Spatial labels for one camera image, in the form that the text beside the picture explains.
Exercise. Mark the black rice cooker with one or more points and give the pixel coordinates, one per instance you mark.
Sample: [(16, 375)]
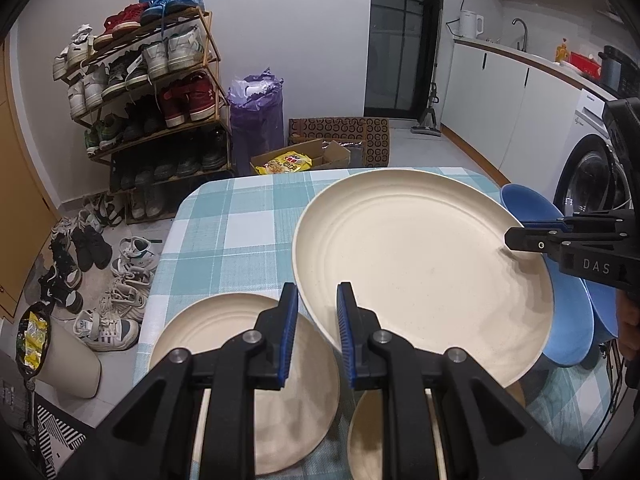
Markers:
[(617, 70)]

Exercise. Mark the black glass door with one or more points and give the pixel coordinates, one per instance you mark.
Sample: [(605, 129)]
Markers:
[(400, 50)]

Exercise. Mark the white kitchen cabinet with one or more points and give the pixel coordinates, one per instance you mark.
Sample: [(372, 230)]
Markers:
[(480, 90)]

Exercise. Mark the purple plastic bag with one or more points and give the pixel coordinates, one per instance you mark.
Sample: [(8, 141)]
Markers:
[(257, 125)]

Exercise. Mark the person's right hand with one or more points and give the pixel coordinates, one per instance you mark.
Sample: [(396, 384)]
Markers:
[(629, 325)]

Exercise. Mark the teal checked tablecloth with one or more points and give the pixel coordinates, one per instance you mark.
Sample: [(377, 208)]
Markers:
[(235, 230)]

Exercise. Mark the white electric kettle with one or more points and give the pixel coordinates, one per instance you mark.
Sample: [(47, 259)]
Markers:
[(470, 25)]

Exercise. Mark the large cream plate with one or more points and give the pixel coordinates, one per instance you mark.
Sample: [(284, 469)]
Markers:
[(425, 270)]

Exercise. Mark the brown cardboard box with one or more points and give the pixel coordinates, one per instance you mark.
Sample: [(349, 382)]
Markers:
[(332, 155)]

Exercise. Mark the black and white striped rug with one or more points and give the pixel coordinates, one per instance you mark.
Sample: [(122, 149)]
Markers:
[(55, 435)]

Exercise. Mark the upright floor mop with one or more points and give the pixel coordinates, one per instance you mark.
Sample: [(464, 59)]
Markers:
[(427, 120)]

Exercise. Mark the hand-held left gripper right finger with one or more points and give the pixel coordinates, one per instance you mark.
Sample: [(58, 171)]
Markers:
[(345, 330)]

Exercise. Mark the white washing machine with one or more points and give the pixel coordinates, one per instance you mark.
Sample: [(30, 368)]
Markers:
[(590, 110)]

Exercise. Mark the small cream plate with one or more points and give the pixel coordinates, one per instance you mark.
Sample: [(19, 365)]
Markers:
[(367, 435)]

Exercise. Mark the chrome faucet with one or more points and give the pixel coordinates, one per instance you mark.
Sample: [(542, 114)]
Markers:
[(524, 40)]

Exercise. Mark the red box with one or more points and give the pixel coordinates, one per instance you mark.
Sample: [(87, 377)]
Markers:
[(585, 62)]

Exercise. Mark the yellow bottle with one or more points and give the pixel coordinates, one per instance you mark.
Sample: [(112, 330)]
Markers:
[(562, 52)]

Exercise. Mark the yellow snack packet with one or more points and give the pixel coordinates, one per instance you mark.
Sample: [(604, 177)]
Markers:
[(287, 162)]

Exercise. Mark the blue bowl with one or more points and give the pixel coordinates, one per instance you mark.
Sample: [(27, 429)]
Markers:
[(567, 315), (602, 310)]

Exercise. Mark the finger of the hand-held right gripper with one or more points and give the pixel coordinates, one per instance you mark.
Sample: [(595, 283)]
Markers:
[(530, 241), (542, 223)]

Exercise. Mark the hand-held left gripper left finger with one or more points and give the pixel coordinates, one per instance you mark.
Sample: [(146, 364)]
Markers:
[(287, 330)]

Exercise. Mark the pile of scattered sneakers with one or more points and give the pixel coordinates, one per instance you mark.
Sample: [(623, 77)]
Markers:
[(90, 250)]

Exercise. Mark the wooden door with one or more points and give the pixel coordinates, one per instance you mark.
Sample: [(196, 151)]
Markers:
[(20, 200)]

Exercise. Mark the medium cream plate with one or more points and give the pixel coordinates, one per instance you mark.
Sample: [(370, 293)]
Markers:
[(300, 420)]

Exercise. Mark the shoe rack with shoes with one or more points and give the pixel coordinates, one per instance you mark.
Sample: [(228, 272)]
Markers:
[(185, 95)]

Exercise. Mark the beige trash bin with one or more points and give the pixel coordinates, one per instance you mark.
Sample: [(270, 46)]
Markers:
[(70, 360)]

